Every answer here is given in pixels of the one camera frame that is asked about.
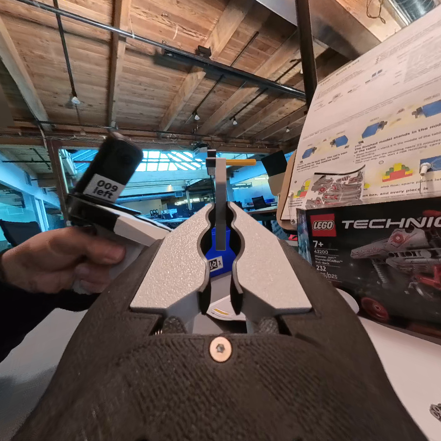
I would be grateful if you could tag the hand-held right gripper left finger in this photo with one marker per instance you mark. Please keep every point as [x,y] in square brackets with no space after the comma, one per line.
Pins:
[172,272]

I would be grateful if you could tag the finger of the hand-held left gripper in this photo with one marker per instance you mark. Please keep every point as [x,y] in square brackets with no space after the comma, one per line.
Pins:
[141,229]

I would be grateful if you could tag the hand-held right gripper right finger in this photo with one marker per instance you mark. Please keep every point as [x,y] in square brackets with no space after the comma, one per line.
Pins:
[268,272]

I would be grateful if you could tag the grey angled toy beam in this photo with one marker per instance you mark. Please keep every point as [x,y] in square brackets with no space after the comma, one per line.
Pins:
[220,193]

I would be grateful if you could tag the black angled toy beam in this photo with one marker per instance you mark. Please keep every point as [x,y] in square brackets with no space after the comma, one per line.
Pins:
[211,159]

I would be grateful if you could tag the yellow toy axle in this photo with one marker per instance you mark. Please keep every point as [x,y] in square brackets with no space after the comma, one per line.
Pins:
[241,162]

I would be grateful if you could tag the grey desk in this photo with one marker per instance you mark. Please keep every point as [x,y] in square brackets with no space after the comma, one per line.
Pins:
[24,372]

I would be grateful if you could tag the person's left hand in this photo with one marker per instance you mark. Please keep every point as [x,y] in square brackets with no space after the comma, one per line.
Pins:
[51,262]

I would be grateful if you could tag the blue plastic bin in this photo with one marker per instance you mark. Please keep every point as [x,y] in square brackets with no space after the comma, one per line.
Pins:
[215,256]

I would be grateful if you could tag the black office chair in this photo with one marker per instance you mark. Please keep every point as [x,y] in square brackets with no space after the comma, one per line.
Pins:
[258,201]

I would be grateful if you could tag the white sheet pin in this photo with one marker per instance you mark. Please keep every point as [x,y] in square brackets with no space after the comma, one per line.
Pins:
[291,195]
[424,167]

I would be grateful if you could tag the ceiling projector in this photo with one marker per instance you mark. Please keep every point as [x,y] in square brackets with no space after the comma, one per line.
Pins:
[200,151]

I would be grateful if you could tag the black toy set box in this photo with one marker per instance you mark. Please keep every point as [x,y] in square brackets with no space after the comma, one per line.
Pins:
[372,262]

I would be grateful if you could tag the black and tan board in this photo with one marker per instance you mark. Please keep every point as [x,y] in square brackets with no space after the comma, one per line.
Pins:
[274,165]

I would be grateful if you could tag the toy sticker sheet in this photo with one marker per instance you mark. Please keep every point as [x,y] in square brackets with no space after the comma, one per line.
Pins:
[337,187]

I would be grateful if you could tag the open instruction booklet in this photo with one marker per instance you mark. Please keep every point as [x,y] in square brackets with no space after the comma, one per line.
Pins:
[406,361]

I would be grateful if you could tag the printed instruction sheet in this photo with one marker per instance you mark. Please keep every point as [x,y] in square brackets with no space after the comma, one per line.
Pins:
[379,120]

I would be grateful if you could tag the black ceiling rail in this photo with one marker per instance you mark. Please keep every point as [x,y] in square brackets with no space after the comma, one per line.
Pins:
[224,70]

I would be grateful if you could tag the black metal post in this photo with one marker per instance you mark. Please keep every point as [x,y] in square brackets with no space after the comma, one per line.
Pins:
[306,51]

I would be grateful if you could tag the silver air duct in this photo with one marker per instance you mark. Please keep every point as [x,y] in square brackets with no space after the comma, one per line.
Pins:
[413,10]

